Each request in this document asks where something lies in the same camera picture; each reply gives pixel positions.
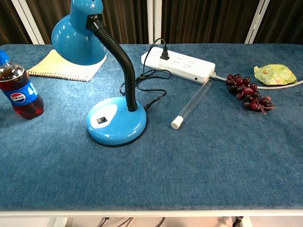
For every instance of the blue desk lamp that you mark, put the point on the blue desk lamp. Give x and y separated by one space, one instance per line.
117 128

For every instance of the clear tube with white cap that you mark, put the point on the clear tube with white cap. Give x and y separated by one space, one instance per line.
191 104

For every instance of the blue table cloth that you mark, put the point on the blue table cloth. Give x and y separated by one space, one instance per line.
165 165

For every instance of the white power strip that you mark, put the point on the white power strip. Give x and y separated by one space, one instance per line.
184 66

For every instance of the yellow spiral notebook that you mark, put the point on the yellow spiral notebook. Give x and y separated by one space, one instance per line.
68 69

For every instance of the dark red grape bunch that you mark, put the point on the dark red grape bunch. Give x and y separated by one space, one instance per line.
248 93

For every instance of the dark brown curtain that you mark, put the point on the dark brown curtain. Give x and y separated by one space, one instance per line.
203 21

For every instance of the crumpled green yellow wrapper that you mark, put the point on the crumpled green yellow wrapper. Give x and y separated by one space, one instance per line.
274 74

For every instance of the cola bottle with blue label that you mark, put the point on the cola bottle with blue label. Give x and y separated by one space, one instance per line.
20 92

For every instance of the white frame post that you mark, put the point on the white frame post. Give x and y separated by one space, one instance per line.
255 21
154 21
27 20

